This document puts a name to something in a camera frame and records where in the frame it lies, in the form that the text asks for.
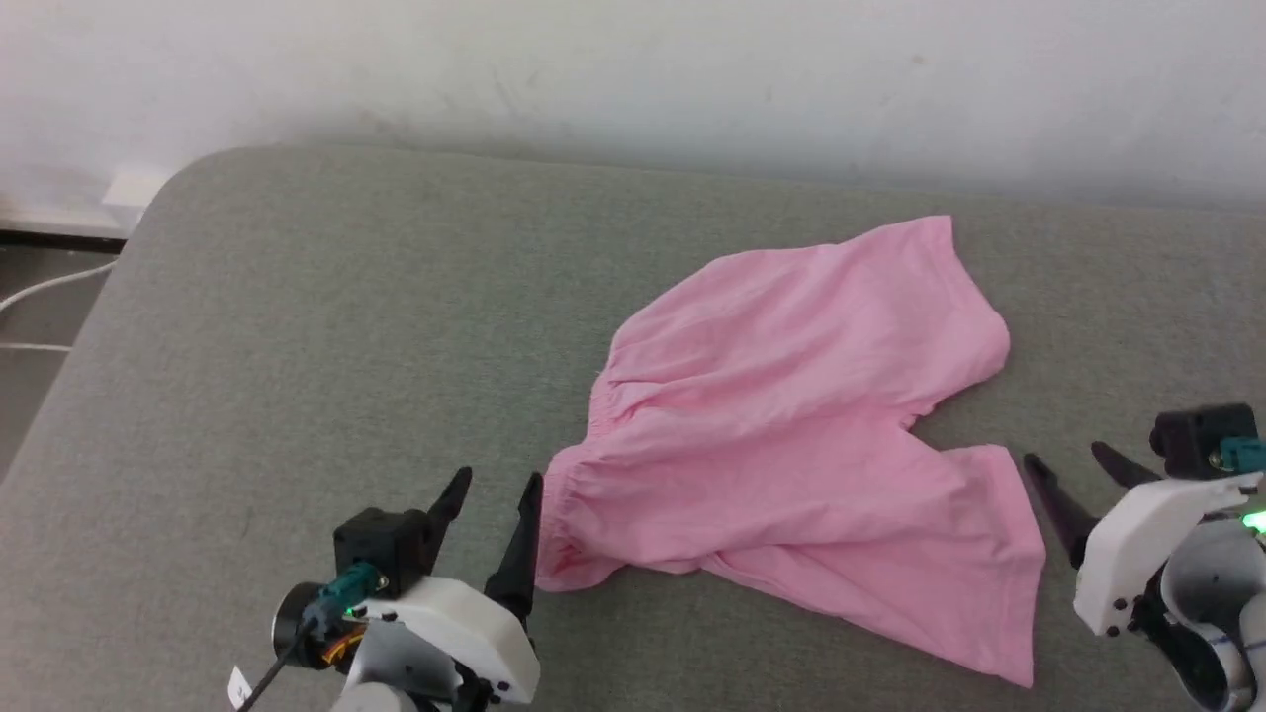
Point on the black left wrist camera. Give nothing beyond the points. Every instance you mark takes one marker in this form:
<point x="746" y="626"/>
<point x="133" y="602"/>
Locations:
<point x="381" y="544"/>

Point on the grey fabric sofa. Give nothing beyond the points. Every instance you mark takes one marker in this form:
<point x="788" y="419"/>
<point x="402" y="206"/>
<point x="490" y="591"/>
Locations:
<point x="346" y="346"/>

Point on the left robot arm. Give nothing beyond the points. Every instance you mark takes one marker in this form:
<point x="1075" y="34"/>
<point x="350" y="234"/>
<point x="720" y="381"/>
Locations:
<point x="396" y="663"/>

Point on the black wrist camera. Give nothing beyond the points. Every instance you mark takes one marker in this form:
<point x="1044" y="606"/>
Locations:
<point x="1192" y="440"/>
<point x="381" y="544"/>

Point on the pink shorts garment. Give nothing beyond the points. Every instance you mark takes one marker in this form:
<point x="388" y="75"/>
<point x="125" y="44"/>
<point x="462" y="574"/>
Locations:
<point x="781" y="425"/>

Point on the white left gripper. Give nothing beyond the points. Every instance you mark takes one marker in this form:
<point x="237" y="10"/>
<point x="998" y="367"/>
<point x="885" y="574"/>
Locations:
<point x="465" y="623"/>

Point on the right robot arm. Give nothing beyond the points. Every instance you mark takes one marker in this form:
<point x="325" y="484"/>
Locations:
<point x="1202" y="583"/>

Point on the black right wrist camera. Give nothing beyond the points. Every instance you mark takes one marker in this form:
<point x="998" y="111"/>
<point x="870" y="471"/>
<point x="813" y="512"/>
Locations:
<point x="1192" y="440"/>

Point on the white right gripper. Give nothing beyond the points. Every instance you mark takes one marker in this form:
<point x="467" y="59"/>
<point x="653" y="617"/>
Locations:
<point x="1128" y="554"/>

